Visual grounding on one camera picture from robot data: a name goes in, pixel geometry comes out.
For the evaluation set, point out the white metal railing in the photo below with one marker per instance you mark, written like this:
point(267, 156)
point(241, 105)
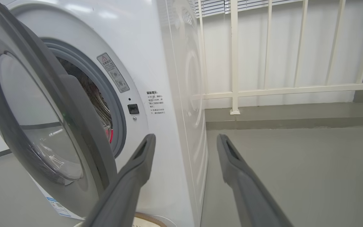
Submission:
point(234, 63)

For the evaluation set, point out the white front-load washing machine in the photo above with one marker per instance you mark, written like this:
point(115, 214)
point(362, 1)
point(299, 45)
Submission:
point(137, 47)

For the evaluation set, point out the blue white energy label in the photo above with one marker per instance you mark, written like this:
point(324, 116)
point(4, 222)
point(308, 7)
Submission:
point(58, 208)

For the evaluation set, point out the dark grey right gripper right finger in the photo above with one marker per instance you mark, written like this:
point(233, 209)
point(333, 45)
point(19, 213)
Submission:
point(250, 195)

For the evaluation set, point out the grey warning sticker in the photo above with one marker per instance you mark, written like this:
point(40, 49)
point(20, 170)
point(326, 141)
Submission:
point(113, 72)

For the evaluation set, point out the white window blinds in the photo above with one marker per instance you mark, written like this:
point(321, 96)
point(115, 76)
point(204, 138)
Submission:
point(213, 6)

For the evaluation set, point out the black door lock socket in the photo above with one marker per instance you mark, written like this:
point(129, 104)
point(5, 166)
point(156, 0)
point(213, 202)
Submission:
point(133, 109)

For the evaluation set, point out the grey round washing machine door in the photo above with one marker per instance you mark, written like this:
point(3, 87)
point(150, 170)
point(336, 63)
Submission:
point(27, 110)

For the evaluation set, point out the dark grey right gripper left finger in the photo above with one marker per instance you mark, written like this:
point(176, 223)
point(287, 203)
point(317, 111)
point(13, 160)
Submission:
point(121, 192)

